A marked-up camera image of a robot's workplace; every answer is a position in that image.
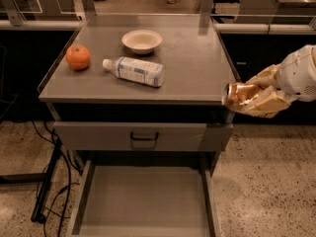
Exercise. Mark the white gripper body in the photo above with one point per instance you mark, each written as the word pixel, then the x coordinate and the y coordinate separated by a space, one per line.
pixel 297 73

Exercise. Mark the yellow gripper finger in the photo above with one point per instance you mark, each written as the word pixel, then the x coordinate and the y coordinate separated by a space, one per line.
pixel 269 101
pixel 266 78

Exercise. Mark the closed upper grey drawer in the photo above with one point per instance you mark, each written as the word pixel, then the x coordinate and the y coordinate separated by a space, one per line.
pixel 114 136

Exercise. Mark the grey metal drawer cabinet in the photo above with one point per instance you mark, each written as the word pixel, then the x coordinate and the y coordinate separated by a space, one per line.
pixel 198 70

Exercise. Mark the open middle grey drawer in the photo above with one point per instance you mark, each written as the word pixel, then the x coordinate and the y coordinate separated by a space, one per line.
pixel 141 201

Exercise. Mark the grey background desk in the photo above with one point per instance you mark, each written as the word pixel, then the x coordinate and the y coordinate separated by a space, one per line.
pixel 292 12

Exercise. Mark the clear plastic water bottle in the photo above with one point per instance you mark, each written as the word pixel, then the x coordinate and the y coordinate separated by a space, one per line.
pixel 135 70

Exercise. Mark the white paper bowl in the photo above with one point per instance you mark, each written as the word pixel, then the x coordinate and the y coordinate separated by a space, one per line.
pixel 141 41

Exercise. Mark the orange fruit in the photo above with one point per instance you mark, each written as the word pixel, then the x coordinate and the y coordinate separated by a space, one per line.
pixel 78 56

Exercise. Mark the black power strip bar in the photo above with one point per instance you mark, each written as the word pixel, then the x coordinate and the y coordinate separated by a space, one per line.
pixel 37 215

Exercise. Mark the white horizontal rail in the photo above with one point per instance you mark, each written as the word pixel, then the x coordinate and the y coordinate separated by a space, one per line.
pixel 239 29

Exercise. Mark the black drawer handle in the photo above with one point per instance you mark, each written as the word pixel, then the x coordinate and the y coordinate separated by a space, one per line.
pixel 154 137

